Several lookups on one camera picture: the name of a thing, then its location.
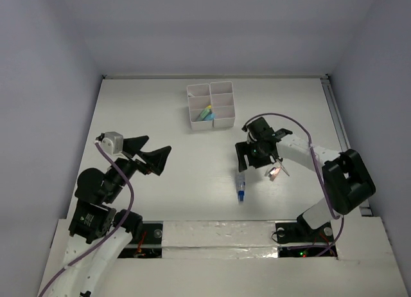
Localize green clear highlighter marker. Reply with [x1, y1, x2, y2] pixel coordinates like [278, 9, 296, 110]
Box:
[196, 107, 211, 122]

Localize light blue marker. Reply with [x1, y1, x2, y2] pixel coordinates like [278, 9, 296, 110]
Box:
[204, 113, 214, 121]

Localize white organizer tray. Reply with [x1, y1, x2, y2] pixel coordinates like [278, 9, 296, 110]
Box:
[186, 84, 213, 131]
[210, 81, 236, 129]

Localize black handled scissors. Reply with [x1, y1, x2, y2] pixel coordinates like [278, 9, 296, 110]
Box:
[275, 157, 290, 177]

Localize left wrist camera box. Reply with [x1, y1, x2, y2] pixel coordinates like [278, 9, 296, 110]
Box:
[96, 131, 124, 156]

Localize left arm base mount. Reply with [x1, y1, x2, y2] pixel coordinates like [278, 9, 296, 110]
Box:
[119, 222, 163, 258]

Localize pink white correction tape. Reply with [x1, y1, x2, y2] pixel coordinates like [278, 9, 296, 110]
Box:
[265, 166, 281, 181]

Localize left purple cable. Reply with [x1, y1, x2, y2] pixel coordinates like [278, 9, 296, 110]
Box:
[38, 141, 135, 297]

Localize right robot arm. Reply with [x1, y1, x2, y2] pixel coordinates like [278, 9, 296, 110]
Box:
[235, 114, 376, 244]

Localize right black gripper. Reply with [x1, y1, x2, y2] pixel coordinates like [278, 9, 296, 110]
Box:
[234, 139, 271, 172]

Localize clear glue bottle blue cap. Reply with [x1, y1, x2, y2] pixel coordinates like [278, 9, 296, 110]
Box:
[236, 172, 246, 203]

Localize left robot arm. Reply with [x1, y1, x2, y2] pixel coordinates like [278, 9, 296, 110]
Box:
[39, 132, 171, 296]

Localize white organizer tray left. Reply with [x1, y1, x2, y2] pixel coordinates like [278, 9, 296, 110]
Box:
[186, 84, 213, 131]

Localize white organizer tray right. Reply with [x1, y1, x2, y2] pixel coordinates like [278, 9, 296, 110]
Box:
[210, 81, 236, 129]

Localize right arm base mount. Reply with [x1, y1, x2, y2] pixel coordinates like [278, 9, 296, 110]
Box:
[271, 222, 337, 258]

